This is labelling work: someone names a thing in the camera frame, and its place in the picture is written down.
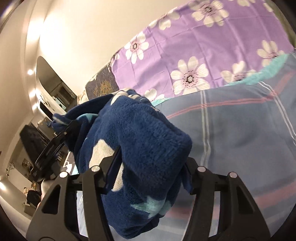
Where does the purple floral pillow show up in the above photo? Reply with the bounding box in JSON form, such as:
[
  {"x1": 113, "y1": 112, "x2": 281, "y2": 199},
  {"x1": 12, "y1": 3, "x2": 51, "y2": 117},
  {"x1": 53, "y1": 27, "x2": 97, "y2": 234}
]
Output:
[{"x1": 111, "y1": 1, "x2": 295, "y2": 101}]

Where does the dark tree-print pillow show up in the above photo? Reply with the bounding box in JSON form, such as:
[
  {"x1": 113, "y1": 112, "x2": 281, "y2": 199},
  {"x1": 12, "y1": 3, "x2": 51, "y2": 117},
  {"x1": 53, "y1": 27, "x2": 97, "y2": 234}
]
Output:
[{"x1": 85, "y1": 63, "x2": 119, "y2": 100}]

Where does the blue-grey striped bed sheet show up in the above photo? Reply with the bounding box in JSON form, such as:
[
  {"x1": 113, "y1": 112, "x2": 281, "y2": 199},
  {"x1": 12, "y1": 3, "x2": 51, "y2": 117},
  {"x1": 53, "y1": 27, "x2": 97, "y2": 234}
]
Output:
[{"x1": 76, "y1": 54, "x2": 296, "y2": 241}]

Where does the navy star fleece garment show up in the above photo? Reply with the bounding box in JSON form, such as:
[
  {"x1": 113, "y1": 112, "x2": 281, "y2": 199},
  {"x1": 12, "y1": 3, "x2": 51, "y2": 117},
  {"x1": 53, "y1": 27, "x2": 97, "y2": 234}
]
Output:
[{"x1": 51, "y1": 89, "x2": 192, "y2": 239}]

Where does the dark desk with clutter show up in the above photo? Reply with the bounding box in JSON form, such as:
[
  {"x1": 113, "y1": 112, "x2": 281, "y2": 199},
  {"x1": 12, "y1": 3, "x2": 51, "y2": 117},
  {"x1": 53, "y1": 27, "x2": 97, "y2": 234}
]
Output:
[{"x1": 20, "y1": 125, "x2": 68, "y2": 179}]

